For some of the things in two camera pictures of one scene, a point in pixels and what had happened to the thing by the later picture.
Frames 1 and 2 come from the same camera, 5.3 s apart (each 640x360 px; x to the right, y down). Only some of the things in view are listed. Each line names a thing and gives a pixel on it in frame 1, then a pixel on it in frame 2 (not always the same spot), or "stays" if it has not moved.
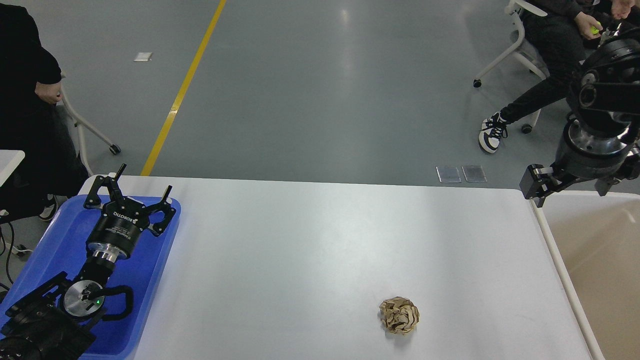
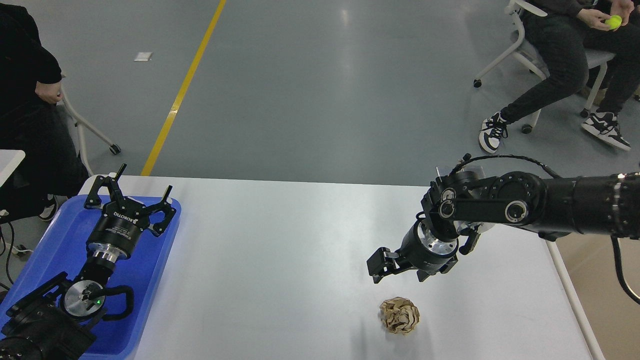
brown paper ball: x=399 y=315 stays
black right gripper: x=583 y=155 -> x=420 y=249
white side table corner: x=10 y=160 stays
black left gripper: x=117 y=229 stays
